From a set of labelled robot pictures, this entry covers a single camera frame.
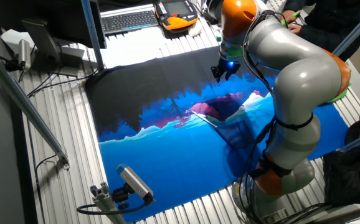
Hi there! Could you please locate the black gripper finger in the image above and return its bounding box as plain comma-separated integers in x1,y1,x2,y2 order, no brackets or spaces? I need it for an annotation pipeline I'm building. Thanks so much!
211,65,224,82
225,67,242,81

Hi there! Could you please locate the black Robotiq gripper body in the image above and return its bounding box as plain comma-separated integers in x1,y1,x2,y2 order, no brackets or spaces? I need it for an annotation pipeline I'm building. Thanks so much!
217,57,242,72

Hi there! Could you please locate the person's left hand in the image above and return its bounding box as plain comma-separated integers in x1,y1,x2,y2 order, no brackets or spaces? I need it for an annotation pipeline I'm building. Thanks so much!
287,23,302,35

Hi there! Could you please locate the person's right hand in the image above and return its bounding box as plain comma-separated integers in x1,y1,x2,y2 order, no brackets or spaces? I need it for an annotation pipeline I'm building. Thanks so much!
281,9,299,24

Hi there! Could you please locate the orange black teach pendant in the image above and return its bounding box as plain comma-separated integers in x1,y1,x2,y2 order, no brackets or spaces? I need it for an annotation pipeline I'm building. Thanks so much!
154,0,199,32

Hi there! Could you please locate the printed landscape cloth mat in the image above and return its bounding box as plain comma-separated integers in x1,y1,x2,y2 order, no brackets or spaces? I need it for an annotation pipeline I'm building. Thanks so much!
83,46,349,223

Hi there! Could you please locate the black silver keyboard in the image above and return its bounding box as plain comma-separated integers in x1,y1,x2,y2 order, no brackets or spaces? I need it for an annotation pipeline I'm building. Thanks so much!
100,3,159,35

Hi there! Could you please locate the person in black jacket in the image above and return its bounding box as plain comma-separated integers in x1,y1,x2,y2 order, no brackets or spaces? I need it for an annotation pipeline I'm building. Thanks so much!
284,0,360,62

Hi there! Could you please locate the green crumpled cloth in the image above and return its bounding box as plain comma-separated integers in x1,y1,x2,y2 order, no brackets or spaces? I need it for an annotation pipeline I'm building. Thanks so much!
326,62,352,104

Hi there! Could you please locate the black jacket pile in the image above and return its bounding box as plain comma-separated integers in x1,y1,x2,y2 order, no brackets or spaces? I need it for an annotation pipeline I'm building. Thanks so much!
322,110,360,208

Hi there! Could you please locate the black monitor with stand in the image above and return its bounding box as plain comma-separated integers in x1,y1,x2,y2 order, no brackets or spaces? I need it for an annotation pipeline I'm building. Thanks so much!
0,0,108,78

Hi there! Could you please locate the white paper sheet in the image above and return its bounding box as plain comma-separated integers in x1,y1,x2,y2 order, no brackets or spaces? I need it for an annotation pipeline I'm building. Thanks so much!
1,29,37,54

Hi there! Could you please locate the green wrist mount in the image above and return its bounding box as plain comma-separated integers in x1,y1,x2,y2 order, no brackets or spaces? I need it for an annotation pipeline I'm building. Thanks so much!
219,42,246,60

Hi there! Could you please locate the black round cable spool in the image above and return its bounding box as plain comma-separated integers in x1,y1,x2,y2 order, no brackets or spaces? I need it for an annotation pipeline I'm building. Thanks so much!
204,0,224,25

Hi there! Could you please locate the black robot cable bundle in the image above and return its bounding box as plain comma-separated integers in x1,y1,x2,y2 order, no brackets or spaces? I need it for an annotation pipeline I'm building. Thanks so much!
229,11,333,224

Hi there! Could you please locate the aluminium frame post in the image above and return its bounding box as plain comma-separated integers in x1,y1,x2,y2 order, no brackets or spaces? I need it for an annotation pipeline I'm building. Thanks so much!
80,0,105,72

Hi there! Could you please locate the silver camera with blue end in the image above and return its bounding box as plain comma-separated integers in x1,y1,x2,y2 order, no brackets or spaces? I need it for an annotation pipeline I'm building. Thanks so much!
116,164,156,206

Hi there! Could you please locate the short aluminium extrusion mount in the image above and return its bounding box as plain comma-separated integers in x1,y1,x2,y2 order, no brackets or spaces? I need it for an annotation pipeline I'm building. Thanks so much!
89,182,128,224

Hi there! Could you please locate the black camera cable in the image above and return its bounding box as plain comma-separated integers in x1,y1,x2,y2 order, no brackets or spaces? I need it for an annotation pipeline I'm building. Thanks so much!
0,46,24,72
76,198,151,216

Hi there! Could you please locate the small silver camera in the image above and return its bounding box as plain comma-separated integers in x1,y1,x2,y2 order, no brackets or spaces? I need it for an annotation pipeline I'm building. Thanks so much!
17,39,32,71

